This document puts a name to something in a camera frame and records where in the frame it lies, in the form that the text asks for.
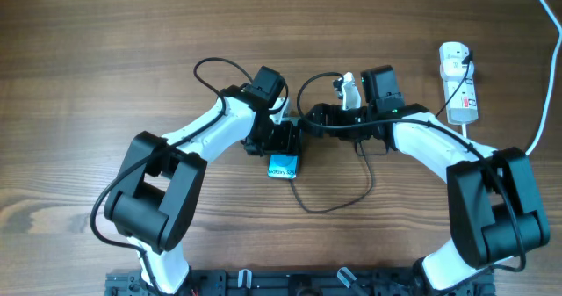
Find teal Galaxy smartphone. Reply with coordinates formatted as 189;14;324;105
268;155;299;179

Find black USB charging cable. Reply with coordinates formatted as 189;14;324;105
289;51;474;214

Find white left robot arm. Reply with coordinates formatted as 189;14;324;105
96;67;291;295

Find white power strip socket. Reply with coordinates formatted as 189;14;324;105
439;41;479;126

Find white power strip cord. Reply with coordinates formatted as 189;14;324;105
460;0;562;157

